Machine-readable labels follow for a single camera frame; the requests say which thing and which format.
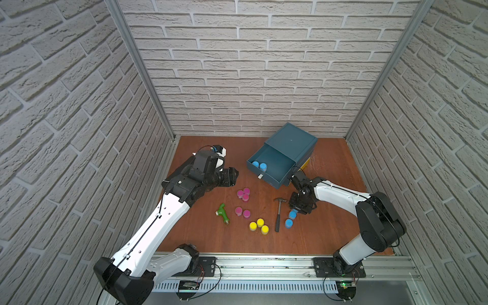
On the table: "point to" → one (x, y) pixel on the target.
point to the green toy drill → (222, 212)
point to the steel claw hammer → (277, 223)
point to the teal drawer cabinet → (285, 152)
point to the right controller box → (346, 290)
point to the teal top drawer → (271, 166)
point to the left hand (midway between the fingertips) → (235, 169)
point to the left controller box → (187, 284)
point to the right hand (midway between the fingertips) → (294, 207)
